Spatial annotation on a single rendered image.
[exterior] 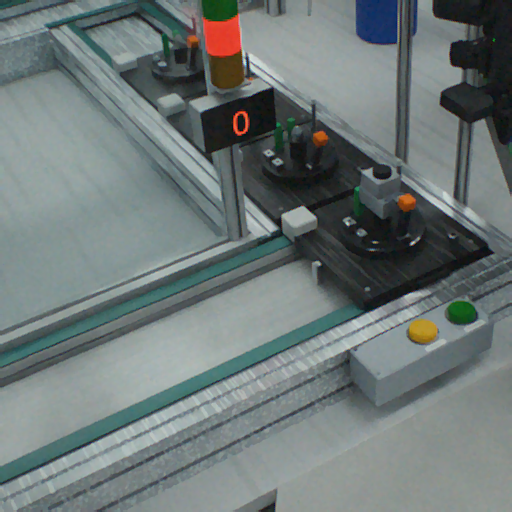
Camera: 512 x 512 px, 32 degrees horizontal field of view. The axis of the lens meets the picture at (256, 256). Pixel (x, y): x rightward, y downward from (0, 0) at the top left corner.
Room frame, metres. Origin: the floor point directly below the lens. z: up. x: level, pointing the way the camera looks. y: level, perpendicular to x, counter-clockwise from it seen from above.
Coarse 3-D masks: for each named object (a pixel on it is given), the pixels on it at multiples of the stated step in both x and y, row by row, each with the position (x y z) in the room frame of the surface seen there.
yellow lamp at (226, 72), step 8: (208, 56) 1.15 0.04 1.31; (216, 56) 1.14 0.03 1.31; (224, 56) 1.14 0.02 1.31; (232, 56) 1.14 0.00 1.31; (240, 56) 1.15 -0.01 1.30; (216, 64) 1.14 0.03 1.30; (224, 64) 1.13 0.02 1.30; (232, 64) 1.13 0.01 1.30; (240, 64) 1.14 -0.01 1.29; (216, 72) 1.14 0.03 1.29; (224, 72) 1.13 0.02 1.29; (232, 72) 1.13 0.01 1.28; (240, 72) 1.14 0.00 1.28; (216, 80) 1.14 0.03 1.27; (224, 80) 1.13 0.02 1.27; (232, 80) 1.13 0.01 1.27; (240, 80) 1.14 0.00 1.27; (224, 88) 1.13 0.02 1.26
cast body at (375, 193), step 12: (372, 168) 1.15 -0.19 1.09; (384, 168) 1.14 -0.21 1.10; (372, 180) 1.12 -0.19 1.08; (384, 180) 1.12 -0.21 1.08; (396, 180) 1.12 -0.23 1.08; (360, 192) 1.15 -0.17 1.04; (372, 192) 1.12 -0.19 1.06; (384, 192) 1.11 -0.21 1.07; (396, 192) 1.13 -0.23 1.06; (372, 204) 1.12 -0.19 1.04; (384, 204) 1.10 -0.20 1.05; (396, 204) 1.11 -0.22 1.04; (384, 216) 1.10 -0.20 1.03
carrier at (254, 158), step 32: (288, 128) 1.41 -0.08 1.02; (320, 128) 1.49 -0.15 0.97; (256, 160) 1.39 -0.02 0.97; (288, 160) 1.35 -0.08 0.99; (320, 160) 1.34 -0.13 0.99; (352, 160) 1.36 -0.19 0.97; (256, 192) 1.29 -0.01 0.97; (288, 192) 1.28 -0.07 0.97; (320, 192) 1.27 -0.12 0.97; (352, 192) 1.27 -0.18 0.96
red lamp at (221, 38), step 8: (208, 24) 1.14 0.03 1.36; (216, 24) 1.13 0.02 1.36; (224, 24) 1.13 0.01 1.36; (232, 24) 1.14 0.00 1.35; (208, 32) 1.14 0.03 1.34; (216, 32) 1.13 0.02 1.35; (224, 32) 1.13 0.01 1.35; (232, 32) 1.14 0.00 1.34; (240, 32) 1.16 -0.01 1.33; (208, 40) 1.14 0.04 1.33; (216, 40) 1.13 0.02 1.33; (224, 40) 1.13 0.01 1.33; (232, 40) 1.14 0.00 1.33; (240, 40) 1.15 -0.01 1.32; (208, 48) 1.15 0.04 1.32; (216, 48) 1.14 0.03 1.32; (224, 48) 1.13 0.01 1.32; (232, 48) 1.14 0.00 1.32; (240, 48) 1.15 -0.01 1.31
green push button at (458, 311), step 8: (456, 304) 0.95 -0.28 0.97; (464, 304) 0.94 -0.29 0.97; (472, 304) 0.95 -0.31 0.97; (448, 312) 0.93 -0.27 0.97; (456, 312) 0.93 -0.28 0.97; (464, 312) 0.93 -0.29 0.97; (472, 312) 0.93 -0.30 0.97; (456, 320) 0.92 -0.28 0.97; (464, 320) 0.92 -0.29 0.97; (472, 320) 0.92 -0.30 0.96
